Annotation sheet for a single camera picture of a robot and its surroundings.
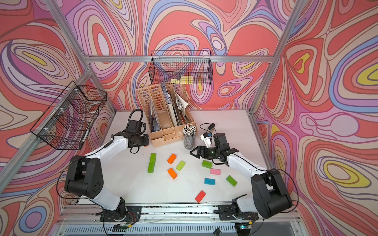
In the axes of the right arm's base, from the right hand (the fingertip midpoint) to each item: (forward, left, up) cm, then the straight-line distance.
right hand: (195, 157), depth 83 cm
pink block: (-5, -12, -10) cm, 17 cm away
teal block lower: (-11, -8, -11) cm, 17 cm away
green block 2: (-2, +27, -8) cm, 28 cm away
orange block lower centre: (-6, +14, -9) cm, 17 cm away
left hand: (+13, +29, -1) cm, 32 cm away
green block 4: (-11, -20, -10) cm, 25 cm away
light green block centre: (0, +9, -10) cm, 14 cm away
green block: (+6, +27, -9) cm, 29 cm away
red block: (-19, -2, -9) cm, 21 cm away
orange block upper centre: (+4, +15, -9) cm, 18 cm away
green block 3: (-1, -7, -8) cm, 10 cm away
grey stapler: (+27, -14, -5) cm, 31 cm away
